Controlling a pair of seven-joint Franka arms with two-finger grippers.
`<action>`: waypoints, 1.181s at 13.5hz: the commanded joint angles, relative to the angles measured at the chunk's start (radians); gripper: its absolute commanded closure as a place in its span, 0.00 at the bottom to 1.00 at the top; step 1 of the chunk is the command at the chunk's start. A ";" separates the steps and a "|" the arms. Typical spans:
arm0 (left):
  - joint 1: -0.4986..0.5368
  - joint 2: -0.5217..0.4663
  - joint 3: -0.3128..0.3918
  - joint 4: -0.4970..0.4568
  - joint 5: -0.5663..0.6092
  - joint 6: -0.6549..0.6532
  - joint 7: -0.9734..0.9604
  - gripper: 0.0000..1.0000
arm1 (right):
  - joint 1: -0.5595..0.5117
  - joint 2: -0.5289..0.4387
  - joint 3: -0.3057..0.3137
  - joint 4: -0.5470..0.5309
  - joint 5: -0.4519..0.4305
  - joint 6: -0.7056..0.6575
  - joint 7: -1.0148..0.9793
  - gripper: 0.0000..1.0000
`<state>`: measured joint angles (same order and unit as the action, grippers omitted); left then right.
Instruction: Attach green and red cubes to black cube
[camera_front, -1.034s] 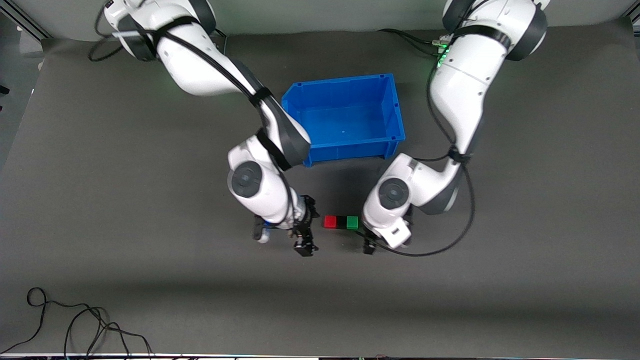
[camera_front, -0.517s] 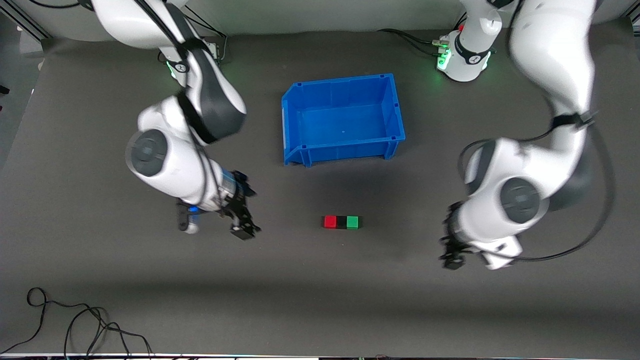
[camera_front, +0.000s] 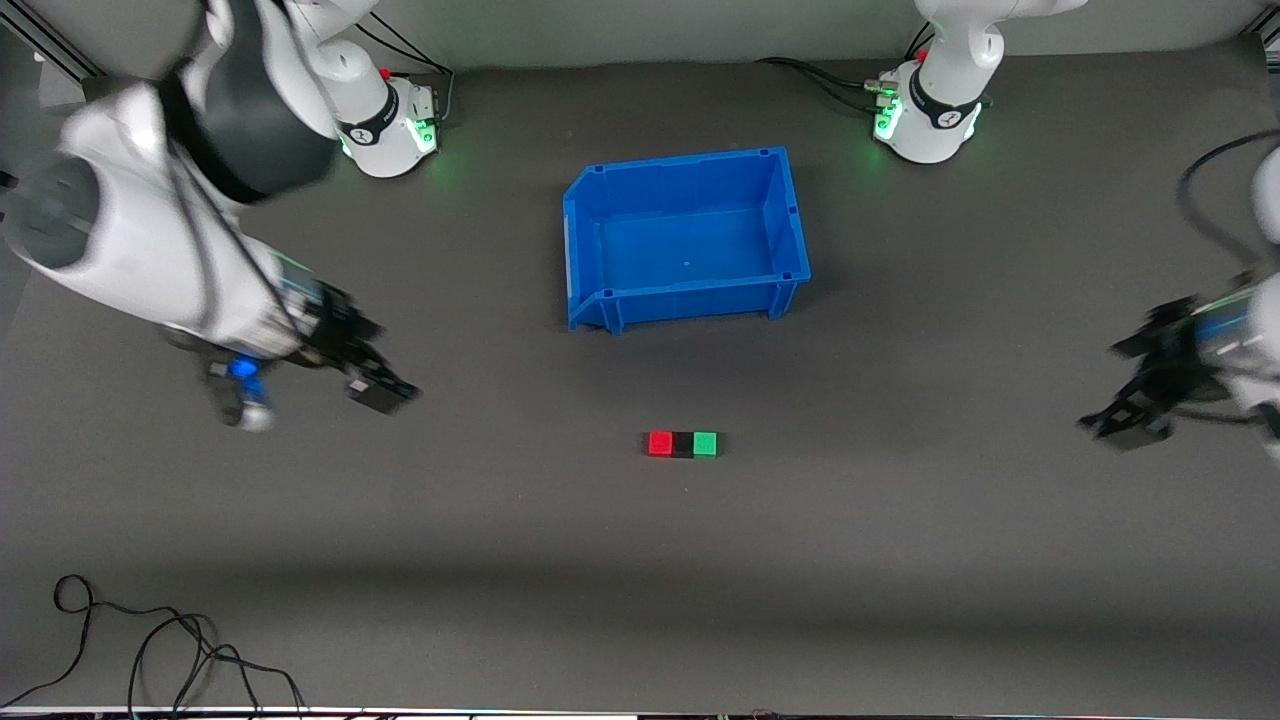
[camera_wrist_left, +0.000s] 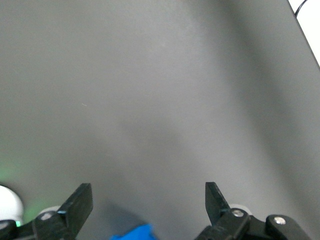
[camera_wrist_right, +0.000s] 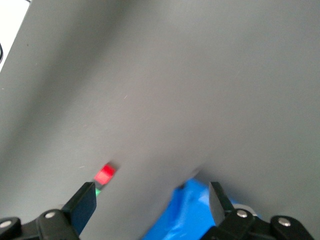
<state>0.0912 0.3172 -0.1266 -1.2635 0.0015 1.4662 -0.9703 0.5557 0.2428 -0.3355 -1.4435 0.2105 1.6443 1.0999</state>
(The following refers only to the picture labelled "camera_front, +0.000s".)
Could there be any blue plastic storage bin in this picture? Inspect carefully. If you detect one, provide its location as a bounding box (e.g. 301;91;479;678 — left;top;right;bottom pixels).
562;147;812;334

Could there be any black cable along right arm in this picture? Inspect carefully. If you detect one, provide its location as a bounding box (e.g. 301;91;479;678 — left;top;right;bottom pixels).
165;90;306;346

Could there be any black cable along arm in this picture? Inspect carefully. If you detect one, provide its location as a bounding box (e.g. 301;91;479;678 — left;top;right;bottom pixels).
1177;128;1280;263
165;90;306;346

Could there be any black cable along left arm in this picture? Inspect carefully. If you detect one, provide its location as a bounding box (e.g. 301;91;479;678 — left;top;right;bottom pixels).
1177;128;1280;263

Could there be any black right arm base cable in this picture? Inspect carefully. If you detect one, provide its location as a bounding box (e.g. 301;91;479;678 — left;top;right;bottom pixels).
355;10;457;129

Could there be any black arm base cable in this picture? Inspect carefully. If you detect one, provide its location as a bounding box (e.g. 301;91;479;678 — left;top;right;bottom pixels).
355;10;457;129
754;22;936;113

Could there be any loose tangled black cable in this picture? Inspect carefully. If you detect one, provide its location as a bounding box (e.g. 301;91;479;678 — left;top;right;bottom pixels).
0;575;307;715

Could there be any grey aluminium frame rail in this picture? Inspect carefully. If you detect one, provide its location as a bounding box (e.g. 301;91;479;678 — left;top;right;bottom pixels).
0;0;103;86

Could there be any black left arm base cable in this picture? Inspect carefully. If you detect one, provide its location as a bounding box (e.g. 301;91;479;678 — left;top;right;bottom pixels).
754;22;936;113

